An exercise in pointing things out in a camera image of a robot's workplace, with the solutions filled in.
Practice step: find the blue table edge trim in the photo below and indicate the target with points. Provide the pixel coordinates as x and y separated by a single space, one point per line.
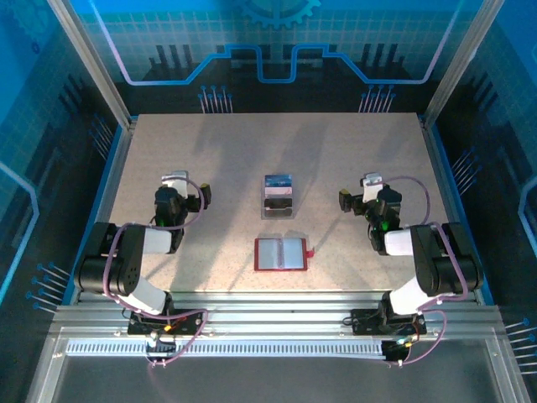
103 189
452 189

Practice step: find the aluminium mounting rail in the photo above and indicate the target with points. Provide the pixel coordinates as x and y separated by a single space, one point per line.
272 319

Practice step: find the dark grey metal panel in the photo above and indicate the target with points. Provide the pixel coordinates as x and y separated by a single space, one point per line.
272 382

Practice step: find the black VIP card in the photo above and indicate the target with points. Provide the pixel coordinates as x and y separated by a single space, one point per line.
268 205

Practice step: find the red leather card holder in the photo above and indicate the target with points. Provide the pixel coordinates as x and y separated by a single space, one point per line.
268 254

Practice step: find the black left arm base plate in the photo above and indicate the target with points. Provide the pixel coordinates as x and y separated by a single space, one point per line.
186 329

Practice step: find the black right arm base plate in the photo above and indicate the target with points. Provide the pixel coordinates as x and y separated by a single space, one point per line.
361 323

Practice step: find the aluminium frame post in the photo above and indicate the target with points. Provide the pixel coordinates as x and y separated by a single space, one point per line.
460 63
95 67

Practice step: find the clear plastic card box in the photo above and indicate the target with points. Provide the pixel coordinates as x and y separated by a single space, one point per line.
278 215

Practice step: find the blue printed card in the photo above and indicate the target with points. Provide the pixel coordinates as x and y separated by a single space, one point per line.
279 180

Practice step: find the aluminium side rail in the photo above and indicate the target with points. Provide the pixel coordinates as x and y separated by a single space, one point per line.
446 189
111 189

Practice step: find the small black control board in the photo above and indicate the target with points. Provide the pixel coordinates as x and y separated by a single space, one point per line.
394 352
161 347

